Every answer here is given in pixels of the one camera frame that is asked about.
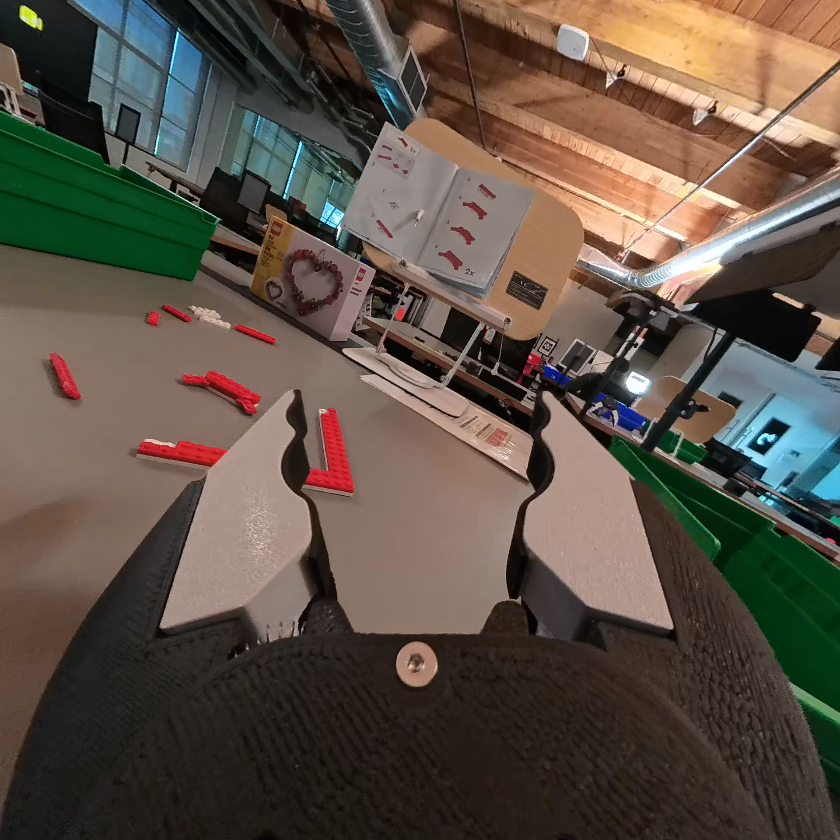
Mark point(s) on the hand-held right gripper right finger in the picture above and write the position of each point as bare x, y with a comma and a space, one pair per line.
590, 531

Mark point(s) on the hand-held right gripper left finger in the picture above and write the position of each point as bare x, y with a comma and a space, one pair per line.
243, 525

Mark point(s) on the narrow red lego plate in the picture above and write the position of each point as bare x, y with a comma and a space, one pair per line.
65, 375

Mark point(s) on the red and white lego assembly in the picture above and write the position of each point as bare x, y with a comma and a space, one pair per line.
180, 453

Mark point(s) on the red lego arch assembly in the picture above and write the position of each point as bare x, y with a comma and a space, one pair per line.
226, 388

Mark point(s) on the wide red lego plate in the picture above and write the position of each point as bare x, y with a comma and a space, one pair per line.
256, 334

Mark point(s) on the lego set box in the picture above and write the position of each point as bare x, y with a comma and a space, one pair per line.
308, 282

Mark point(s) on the lego instruction booklet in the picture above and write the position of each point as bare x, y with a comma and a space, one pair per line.
426, 197

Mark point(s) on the blue storage bin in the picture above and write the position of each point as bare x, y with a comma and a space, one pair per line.
556, 376
620, 413

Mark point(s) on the white sheet with red print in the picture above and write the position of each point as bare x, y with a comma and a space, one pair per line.
485, 433

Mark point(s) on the printed marker tag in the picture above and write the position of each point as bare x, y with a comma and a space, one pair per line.
548, 344

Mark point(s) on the wooden book stand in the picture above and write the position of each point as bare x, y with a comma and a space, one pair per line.
551, 249

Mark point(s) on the black computer monitor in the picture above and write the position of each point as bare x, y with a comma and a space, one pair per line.
253, 193

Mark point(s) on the large glass window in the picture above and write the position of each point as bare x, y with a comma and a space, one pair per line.
275, 151
131, 65

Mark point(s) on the ceiling spotlight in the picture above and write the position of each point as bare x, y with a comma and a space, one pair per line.
702, 113
613, 75

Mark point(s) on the white ceiling access point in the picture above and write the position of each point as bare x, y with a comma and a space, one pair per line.
572, 40

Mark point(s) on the black wall poster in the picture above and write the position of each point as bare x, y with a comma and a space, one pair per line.
768, 436

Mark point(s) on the raised desk black frame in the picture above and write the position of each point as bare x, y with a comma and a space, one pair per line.
754, 321

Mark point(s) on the silver spiral duct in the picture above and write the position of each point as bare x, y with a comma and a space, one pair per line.
735, 239

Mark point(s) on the silver duct with grille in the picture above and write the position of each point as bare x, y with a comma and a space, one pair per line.
374, 46

